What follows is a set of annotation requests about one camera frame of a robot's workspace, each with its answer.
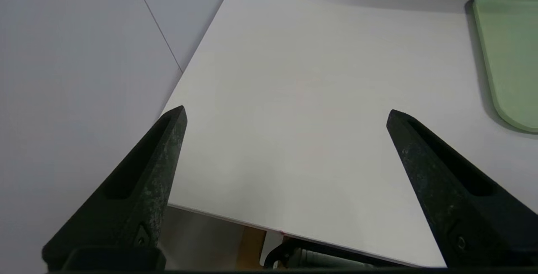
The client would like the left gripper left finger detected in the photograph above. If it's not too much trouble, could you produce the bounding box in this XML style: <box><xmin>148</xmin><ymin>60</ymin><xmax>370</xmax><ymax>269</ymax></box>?
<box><xmin>41</xmin><ymin>105</ymin><xmax>188</xmax><ymax>271</ymax></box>

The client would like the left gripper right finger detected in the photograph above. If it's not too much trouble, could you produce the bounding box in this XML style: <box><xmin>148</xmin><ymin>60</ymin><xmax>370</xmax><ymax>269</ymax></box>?
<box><xmin>386</xmin><ymin>109</ymin><xmax>538</xmax><ymax>269</ymax></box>

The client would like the tan wooden table leg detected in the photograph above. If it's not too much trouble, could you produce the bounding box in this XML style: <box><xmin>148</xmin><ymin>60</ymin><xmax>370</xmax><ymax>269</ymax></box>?
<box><xmin>236</xmin><ymin>226</ymin><xmax>267</xmax><ymax>269</ymax></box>

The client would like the light green plastic tray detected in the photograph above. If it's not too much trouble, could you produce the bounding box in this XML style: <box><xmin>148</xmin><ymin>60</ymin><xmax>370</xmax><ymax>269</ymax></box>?
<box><xmin>472</xmin><ymin>0</ymin><xmax>538</xmax><ymax>134</ymax></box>

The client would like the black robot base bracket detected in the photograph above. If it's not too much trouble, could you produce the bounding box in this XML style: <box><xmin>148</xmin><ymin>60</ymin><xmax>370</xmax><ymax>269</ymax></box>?
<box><xmin>264</xmin><ymin>237</ymin><xmax>404</xmax><ymax>269</ymax></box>

